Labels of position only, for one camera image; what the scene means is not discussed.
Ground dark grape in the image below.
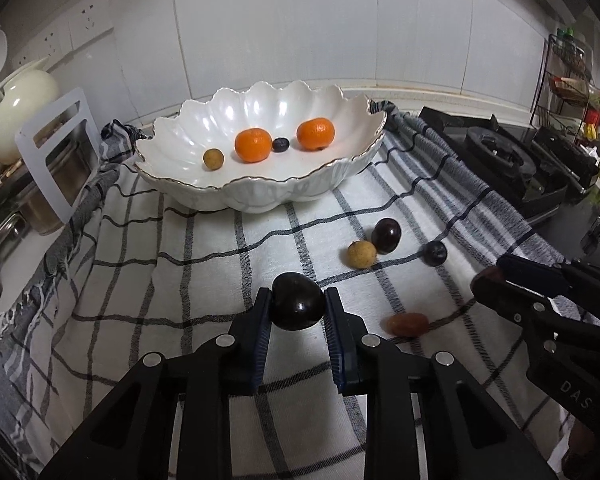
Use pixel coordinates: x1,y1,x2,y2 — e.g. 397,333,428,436
268,272,326,332
372,218,402,254

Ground tan longan fruit front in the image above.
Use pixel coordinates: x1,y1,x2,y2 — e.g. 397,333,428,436
202,148,225,171

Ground tan longan fruit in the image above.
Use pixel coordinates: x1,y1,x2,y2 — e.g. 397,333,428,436
347,240,377,269
202,148,225,171

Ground orange mandarin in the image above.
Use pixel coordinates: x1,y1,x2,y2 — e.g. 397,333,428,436
234,128,273,164
296,117,336,151

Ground blueberry front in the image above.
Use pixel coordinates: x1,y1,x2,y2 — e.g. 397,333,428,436
272,138,290,153

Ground blueberry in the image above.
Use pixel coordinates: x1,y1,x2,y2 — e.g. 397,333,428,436
272,138,290,153
422,240,448,266

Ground person's right hand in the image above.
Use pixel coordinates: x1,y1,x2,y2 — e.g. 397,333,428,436
562,420,600,480

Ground red cherry tomato right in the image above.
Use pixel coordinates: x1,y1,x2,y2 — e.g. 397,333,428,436
471,266,506,285

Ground red cherry tomato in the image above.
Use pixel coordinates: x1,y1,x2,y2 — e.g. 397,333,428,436
384,312,430,338
471,266,506,285

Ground red cherry tomato left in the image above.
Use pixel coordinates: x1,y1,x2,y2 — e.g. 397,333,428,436
384,312,430,338

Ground black gas stove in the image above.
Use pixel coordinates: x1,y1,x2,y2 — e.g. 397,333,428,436
417,105,600,256

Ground blueberry right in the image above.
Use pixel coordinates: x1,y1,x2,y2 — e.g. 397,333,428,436
422,240,448,266

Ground checkered white black cloth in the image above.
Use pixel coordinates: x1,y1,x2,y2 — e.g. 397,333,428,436
0,112,571,479

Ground dark grape back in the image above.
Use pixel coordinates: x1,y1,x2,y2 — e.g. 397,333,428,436
372,218,402,254

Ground black spice rack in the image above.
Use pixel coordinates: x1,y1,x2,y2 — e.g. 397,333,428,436
531,28,600,136

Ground tan longan fruit back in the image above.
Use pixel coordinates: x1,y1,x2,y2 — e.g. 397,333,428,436
347,240,377,269

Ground white framed stand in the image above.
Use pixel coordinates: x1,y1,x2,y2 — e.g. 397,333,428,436
15,88,102,224

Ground steel pot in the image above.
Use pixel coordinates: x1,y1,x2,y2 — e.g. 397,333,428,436
0,129,100,256

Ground white scalloped ceramic bowl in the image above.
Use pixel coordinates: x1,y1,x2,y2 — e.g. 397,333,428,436
136,81,387,214

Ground cream ceramic pot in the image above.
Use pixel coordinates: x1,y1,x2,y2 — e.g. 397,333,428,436
0,56,60,166

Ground white wall socket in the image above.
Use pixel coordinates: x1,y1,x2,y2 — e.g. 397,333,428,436
12,0,114,70

